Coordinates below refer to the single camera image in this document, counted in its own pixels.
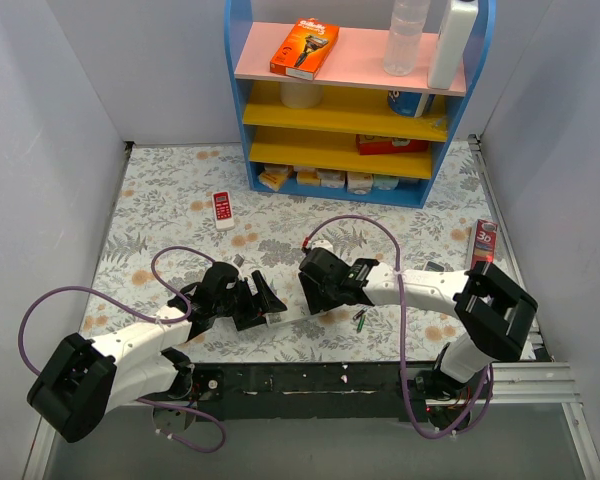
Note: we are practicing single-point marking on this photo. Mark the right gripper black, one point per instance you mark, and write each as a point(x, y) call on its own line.
point(315, 288)

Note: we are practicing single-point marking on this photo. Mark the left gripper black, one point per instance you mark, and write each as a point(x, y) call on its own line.
point(252, 304)

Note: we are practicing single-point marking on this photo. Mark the white remote control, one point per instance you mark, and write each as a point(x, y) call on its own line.
point(289, 317)

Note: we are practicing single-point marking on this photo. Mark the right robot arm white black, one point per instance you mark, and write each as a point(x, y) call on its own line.
point(495, 311)

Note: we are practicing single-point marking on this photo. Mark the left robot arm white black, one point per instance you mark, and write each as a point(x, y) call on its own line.
point(86, 378)

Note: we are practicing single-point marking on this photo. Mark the red white small remote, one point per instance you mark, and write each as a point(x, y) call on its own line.
point(223, 212)

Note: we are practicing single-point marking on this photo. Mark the grey remote with buttons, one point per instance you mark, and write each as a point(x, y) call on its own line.
point(434, 267)

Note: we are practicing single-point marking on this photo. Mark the green battery lower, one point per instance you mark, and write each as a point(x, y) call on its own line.
point(360, 324)

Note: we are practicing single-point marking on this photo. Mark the black base bar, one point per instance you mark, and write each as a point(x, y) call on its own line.
point(324, 390)

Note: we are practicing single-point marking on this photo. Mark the white small box centre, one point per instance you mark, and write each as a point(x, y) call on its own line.
point(334, 179)

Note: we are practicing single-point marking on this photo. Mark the yellow white small box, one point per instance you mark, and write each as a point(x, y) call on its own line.
point(308, 178)

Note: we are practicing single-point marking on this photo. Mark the white red small box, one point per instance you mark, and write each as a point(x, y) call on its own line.
point(359, 183)

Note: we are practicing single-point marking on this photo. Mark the floral table mat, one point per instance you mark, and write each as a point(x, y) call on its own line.
point(163, 235)

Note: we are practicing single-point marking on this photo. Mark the orange yellow small box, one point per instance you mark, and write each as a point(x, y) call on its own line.
point(274, 180)

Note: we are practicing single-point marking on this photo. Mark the teal white small box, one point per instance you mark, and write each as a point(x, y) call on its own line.
point(385, 182)

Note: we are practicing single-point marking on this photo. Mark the red box on shelf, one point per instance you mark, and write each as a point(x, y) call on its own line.
point(380, 145)

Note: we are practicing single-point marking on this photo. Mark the red toothpaste box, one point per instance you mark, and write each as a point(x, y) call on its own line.
point(482, 242)

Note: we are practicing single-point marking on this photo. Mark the blue shelf unit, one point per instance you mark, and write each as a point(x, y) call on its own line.
point(354, 102)

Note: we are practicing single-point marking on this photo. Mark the white paper roll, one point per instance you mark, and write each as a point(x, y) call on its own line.
point(300, 95)

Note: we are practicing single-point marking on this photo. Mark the blue white round container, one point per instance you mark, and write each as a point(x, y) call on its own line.
point(410, 104)

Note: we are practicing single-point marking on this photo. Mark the orange razor box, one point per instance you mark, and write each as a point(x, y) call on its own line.
point(305, 49)

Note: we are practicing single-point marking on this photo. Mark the clear plastic bottle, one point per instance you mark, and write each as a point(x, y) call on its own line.
point(406, 28)

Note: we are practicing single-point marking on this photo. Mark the white tall bottle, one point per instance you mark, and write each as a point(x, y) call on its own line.
point(455, 28)

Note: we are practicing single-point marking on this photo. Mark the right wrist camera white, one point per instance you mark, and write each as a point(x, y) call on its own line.
point(311, 244)

